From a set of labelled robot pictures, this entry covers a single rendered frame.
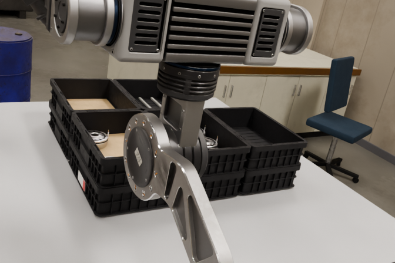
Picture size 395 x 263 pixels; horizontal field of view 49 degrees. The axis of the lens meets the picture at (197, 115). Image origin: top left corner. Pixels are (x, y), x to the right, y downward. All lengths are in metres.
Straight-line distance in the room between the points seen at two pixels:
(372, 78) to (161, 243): 3.63
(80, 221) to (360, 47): 3.86
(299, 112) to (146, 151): 3.41
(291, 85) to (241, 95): 0.56
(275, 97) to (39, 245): 2.96
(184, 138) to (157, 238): 0.58
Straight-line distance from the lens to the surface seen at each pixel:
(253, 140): 2.02
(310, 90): 4.28
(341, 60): 3.76
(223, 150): 1.60
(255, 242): 1.57
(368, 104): 4.79
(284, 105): 4.12
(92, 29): 0.80
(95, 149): 1.46
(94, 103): 2.12
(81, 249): 1.41
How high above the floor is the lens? 1.59
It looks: 21 degrees down
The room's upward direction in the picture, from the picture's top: 11 degrees clockwise
